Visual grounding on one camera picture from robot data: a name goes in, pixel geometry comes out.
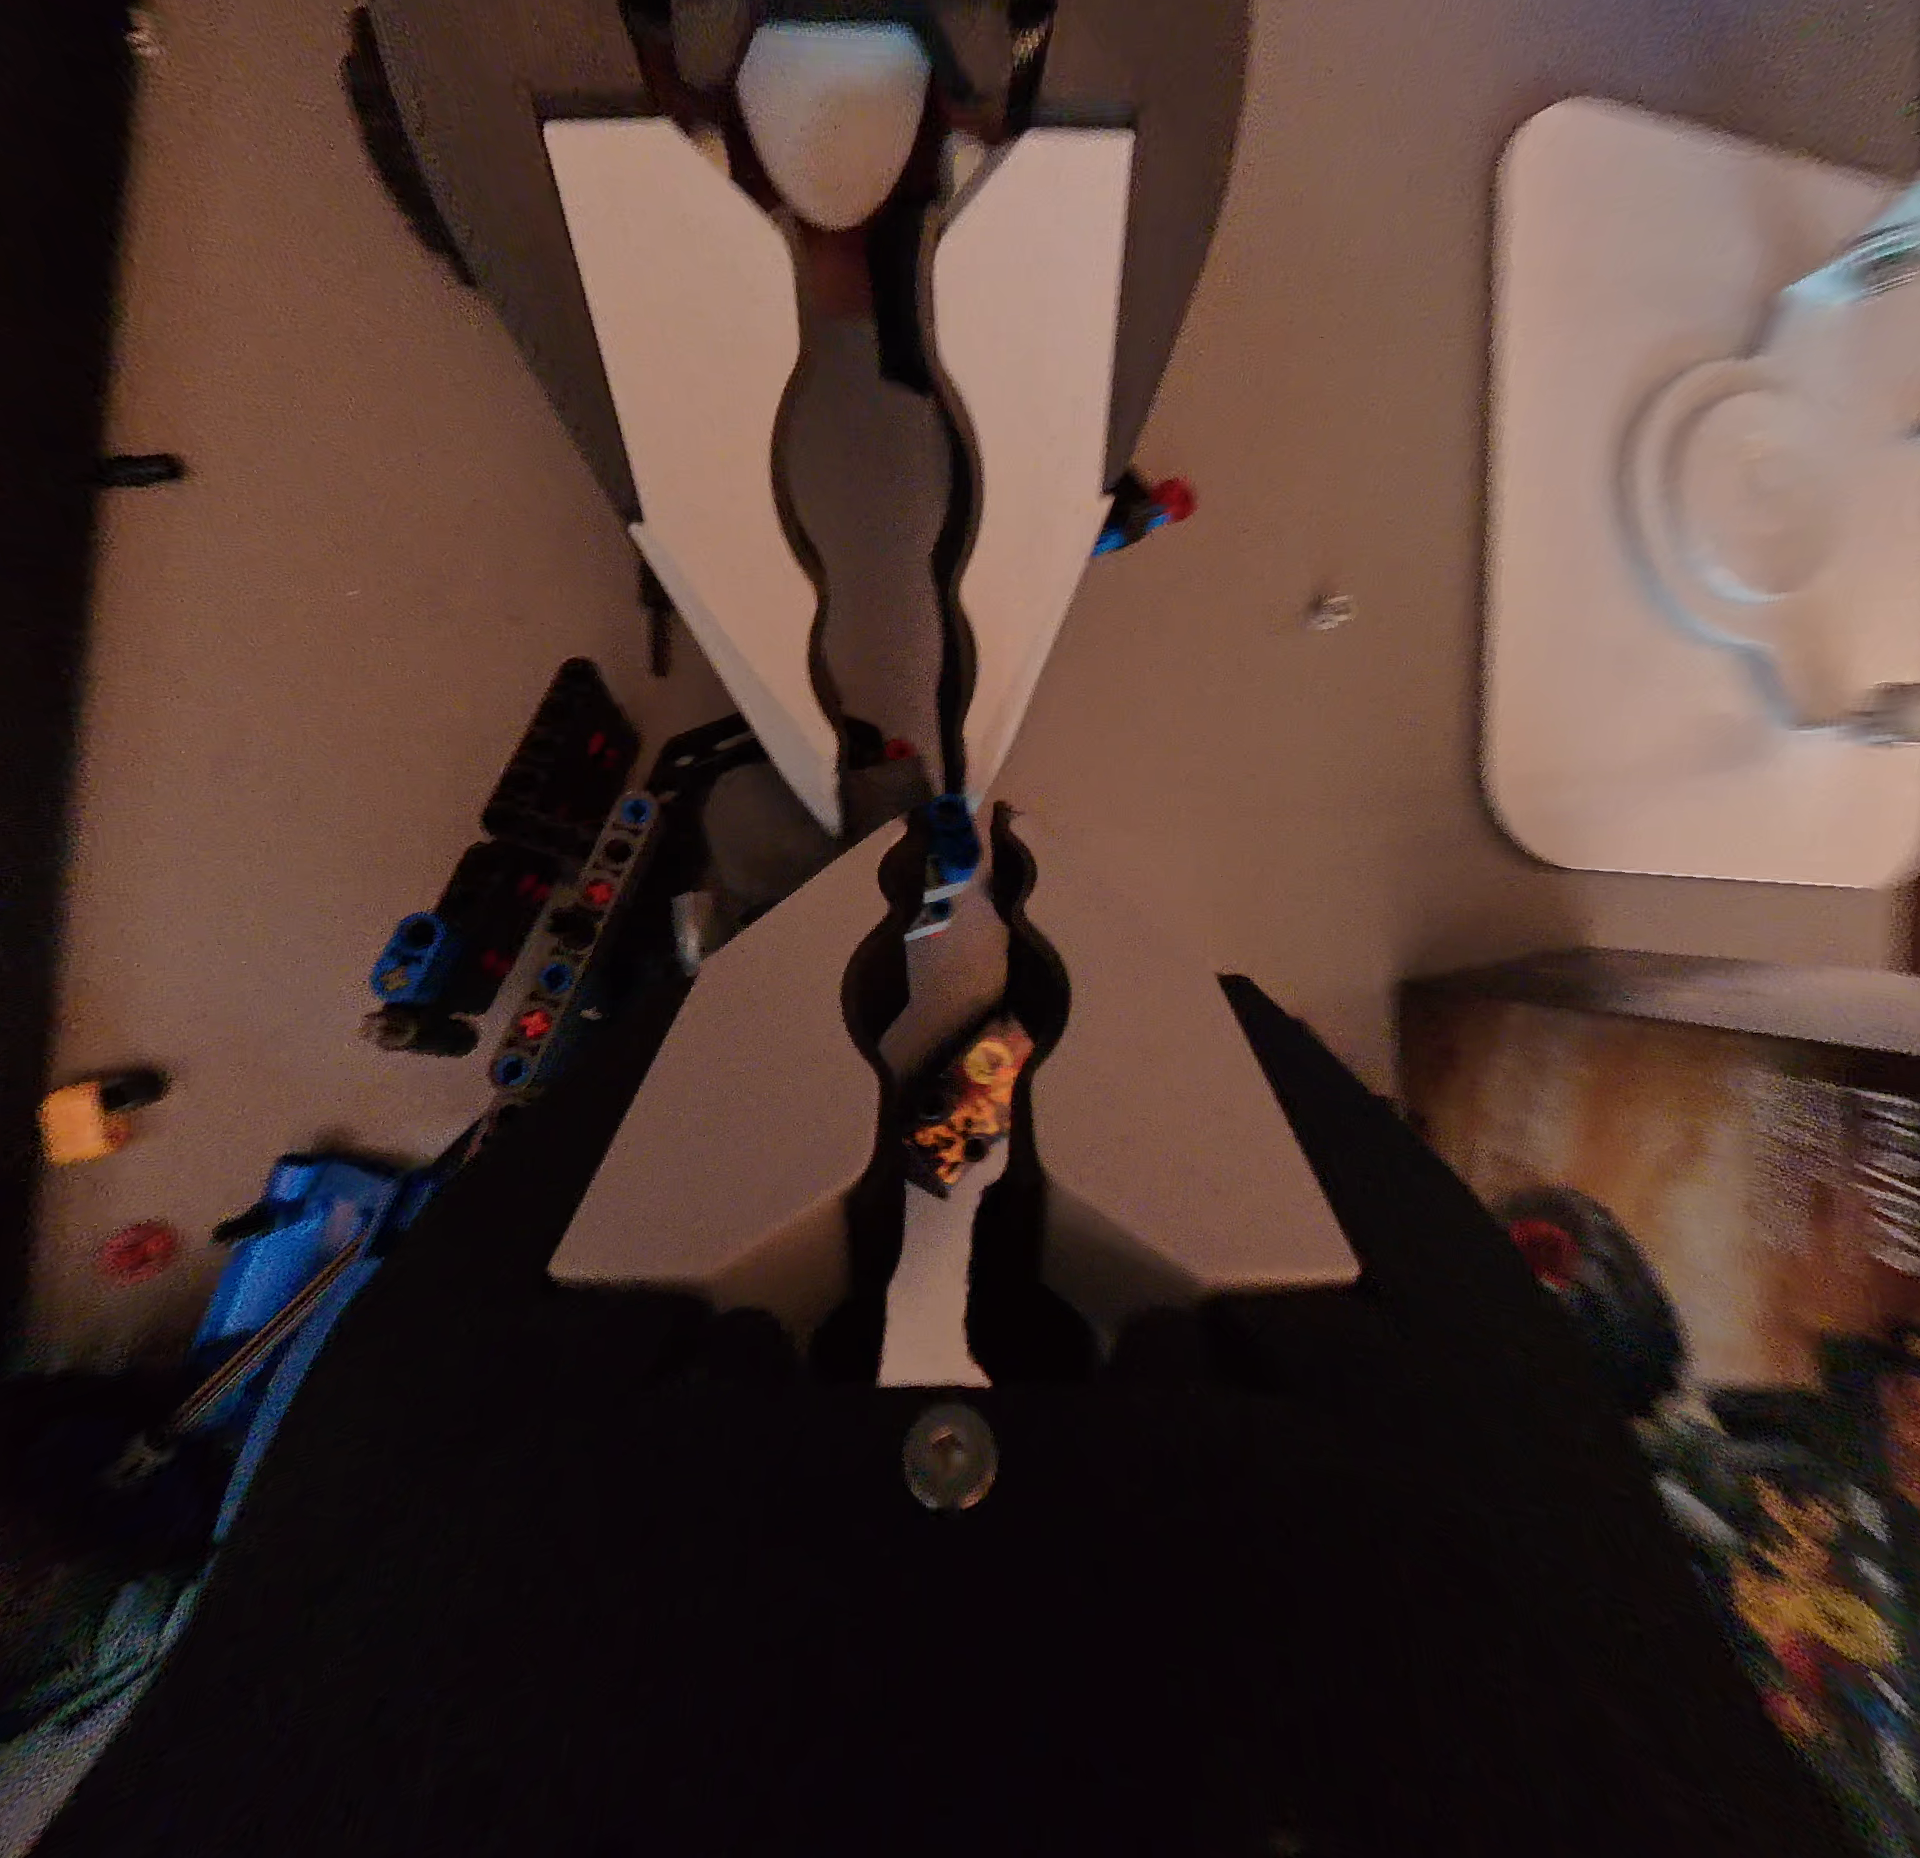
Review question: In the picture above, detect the white document stand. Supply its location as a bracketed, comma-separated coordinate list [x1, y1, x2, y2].
[1480, 93, 1920, 890]

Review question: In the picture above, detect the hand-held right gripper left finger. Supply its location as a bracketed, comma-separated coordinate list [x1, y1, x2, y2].
[547, 819, 909, 1328]

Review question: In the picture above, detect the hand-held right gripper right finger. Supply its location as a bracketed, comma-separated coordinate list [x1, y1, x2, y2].
[990, 800, 1365, 1333]

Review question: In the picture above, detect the small connector with blue pin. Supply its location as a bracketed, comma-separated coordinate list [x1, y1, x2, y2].
[904, 790, 987, 941]

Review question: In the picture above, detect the toy truck set box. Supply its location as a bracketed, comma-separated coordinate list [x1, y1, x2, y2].
[1401, 947, 1920, 1858]

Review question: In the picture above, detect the blue and black connector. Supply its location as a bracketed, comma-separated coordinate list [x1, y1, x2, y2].
[364, 909, 486, 1057]

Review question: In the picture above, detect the toy truck chassis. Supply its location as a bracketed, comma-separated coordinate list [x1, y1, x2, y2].
[476, 655, 790, 1098]

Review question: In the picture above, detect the orange block with black pin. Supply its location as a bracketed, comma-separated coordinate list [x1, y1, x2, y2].
[36, 1067, 173, 1166]

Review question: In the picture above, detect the black connector with coloured pins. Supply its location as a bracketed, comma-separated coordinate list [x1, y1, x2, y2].
[1087, 471, 1199, 560]

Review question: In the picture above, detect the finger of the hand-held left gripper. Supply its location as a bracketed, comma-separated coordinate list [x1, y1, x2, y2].
[920, 125, 1138, 806]
[537, 116, 847, 839]

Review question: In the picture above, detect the blue body panel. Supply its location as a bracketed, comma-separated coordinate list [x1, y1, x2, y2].
[186, 1151, 451, 1455]

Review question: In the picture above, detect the grey desk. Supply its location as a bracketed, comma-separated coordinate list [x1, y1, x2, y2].
[58, 0, 1920, 1386]

